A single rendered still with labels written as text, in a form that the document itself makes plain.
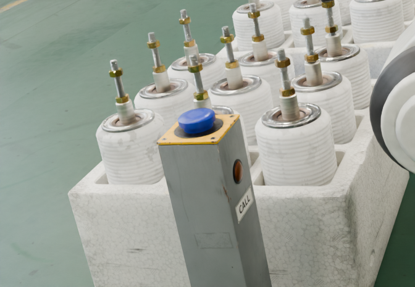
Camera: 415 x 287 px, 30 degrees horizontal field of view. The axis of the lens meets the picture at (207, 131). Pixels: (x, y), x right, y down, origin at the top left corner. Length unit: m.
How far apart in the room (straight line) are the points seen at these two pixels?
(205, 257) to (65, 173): 0.80
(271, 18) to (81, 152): 0.51
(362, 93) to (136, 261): 0.41
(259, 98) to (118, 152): 0.21
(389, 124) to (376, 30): 0.72
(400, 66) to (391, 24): 0.71
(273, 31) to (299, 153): 0.61
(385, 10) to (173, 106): 0.49
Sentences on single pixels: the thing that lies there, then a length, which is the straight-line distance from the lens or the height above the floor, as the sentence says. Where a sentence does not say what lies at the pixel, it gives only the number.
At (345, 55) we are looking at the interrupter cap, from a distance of 1.17.
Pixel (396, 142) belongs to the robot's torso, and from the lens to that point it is 0.75.
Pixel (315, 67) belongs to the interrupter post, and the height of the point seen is 0.28.
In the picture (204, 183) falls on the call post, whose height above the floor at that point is 0.27.
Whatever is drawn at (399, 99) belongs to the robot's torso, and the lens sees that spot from 0.73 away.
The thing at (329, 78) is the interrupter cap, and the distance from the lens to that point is 1.09.
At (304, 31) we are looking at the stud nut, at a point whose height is 0.33.
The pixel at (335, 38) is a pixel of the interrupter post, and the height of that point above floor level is 0.28.
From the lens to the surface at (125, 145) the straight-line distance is 1.04.
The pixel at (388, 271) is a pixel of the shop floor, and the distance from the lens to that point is 1.10.
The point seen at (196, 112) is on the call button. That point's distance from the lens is 0.82.
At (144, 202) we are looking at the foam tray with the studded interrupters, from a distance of 1.03.
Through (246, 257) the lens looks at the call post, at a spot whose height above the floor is 0.17.
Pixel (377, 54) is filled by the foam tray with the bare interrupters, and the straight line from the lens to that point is 1.44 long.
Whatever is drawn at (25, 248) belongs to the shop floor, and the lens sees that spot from 1.38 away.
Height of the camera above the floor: 0.61
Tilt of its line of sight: 22 degrees down
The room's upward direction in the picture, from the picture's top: 12 degrees counter-clockwise
